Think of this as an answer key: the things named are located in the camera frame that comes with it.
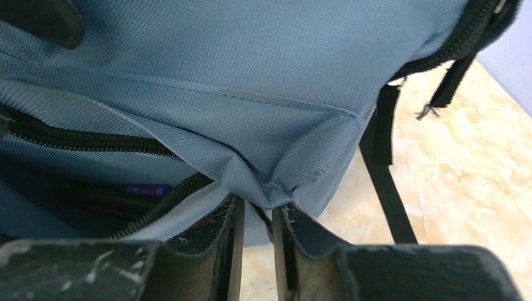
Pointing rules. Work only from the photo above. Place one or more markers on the blue student backpack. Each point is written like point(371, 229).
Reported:
point(266, 100)

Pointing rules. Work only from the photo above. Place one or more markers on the purple cap black marker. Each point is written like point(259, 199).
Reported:
point(137, 196)

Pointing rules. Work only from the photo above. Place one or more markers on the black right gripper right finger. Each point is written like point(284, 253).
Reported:
point(311, 263)

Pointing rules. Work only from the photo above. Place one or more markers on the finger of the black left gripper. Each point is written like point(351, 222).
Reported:
point(59, 22)

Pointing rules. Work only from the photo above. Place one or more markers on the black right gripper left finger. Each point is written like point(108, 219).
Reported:
point(202, 263)

